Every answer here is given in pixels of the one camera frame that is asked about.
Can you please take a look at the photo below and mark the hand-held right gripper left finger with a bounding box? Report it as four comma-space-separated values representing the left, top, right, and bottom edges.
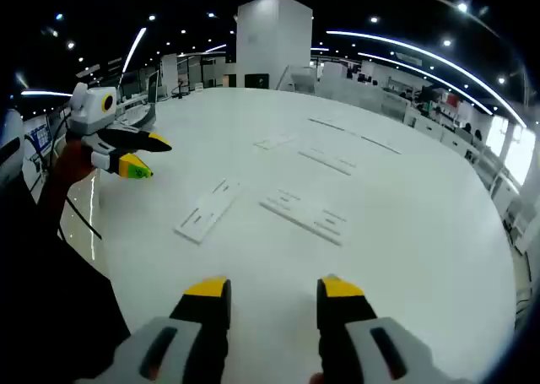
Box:
90, 276, 232, 384

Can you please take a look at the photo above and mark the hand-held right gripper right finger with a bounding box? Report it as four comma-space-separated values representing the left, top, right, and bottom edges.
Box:
316, 273, 465, 384

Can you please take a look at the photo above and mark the white socket holder plate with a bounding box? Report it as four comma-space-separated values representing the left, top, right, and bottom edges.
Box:
252, 132, 297, 151
258, 187, 350, 247
174, 176, 245, 245
297, 146, 358, 177

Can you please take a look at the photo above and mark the white socket holder cover strip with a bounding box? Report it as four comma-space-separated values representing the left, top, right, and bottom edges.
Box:
360, 135, 402, 155
307, 117, 347, 133

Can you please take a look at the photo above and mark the person's left hand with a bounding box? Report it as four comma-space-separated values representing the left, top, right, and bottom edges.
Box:
55, 139, 94, 184

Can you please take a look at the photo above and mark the grey curved chair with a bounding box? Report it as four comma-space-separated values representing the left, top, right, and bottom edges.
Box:
121, 100, 158, 133

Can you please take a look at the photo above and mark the white worn device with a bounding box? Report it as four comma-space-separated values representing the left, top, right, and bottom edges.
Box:
0, 107, 25, 187

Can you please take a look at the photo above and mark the black square panel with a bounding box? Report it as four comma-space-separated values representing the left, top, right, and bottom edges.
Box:
244, 73, 270, 89

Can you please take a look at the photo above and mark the person's dark clothing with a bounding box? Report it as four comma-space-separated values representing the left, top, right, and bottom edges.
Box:
0, 176, 132, 384

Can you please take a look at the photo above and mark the white square pillar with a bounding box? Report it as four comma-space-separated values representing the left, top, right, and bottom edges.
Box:
235, 0, 314, 90

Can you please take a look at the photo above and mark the blue picture wall poster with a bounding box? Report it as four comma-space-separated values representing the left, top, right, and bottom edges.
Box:
23, 122, 55, 158

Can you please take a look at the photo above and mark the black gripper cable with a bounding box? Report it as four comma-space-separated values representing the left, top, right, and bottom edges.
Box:
46, 113, 103, 241

